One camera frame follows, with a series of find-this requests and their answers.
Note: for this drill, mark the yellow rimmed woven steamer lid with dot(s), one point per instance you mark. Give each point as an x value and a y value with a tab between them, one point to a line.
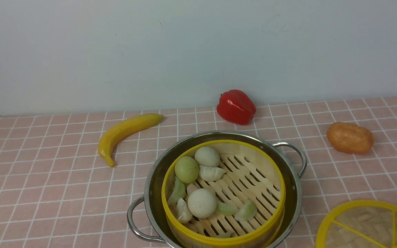
359	224

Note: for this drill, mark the orange brown plastic potato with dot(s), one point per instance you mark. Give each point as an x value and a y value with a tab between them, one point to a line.
350	138

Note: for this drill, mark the pink checkered tablecloth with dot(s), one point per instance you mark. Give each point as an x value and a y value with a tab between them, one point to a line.
55	192

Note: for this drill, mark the green dumpling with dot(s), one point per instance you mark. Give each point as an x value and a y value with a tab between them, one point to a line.
178	192

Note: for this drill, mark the red plastic bell pepper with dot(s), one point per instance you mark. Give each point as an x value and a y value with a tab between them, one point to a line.
236	107

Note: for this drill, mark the stainless steel pot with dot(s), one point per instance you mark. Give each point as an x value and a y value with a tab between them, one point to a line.
146	216

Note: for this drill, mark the white dumpling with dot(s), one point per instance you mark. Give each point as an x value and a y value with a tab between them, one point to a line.
211	174

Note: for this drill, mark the white round bun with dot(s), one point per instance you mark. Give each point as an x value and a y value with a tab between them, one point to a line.
202	203
207	156

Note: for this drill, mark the yellow plastic banana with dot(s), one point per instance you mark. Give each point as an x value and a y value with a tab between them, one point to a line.
123	129

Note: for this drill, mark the pale green round bun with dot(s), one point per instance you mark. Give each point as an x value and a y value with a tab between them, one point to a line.
187	170

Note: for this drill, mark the yellow rimmed bamboo steamer basket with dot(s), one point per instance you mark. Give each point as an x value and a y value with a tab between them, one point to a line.
250	200

